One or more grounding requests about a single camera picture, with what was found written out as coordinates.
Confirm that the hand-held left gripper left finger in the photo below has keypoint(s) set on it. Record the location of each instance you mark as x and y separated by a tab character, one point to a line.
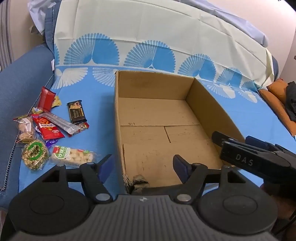
106	165

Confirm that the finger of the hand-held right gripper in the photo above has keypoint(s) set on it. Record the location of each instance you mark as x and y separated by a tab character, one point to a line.
259	141
222	138

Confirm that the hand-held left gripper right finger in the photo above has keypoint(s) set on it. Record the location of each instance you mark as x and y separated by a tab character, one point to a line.
179	163

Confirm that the white green cracker packet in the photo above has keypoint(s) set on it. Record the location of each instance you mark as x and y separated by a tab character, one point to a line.
71	155

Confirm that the clear red-ended snack packet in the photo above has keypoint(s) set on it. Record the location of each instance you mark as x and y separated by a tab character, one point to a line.
83	127

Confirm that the purple snack packet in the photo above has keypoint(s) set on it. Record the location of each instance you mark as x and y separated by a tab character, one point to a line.
52	143

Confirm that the brown cardboard box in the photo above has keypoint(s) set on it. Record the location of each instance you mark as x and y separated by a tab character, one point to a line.
150	111

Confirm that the black chocolate packet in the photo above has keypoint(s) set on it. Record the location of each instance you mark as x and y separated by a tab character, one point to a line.
77	113

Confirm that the long stick snack packet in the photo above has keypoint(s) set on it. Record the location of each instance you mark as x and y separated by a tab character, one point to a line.
60	121

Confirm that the red pretzel snack packet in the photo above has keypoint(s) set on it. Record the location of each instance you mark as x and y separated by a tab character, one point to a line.
47	129

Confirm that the round green-label rice cake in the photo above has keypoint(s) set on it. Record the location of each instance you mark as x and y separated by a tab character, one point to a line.
34	154

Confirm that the yellow snack bar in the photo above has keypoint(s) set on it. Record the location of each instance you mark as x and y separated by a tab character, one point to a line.
56	102

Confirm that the clear cookie packet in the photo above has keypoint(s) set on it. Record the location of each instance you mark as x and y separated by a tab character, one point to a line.
24	129

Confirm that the red long snack packet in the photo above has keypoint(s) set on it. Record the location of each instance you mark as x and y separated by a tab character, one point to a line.
47	97

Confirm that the orange cushion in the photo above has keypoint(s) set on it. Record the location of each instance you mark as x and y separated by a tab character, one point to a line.
272	99

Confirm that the dark clothing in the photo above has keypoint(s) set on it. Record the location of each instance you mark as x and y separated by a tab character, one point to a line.
291	97

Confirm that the blue fan-print cloth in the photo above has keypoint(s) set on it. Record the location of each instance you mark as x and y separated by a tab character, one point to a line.
161	46

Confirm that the pale blue sheet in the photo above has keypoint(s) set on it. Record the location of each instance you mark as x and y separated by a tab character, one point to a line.
231	16

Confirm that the grey curtain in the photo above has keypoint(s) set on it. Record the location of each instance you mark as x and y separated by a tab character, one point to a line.
4	34

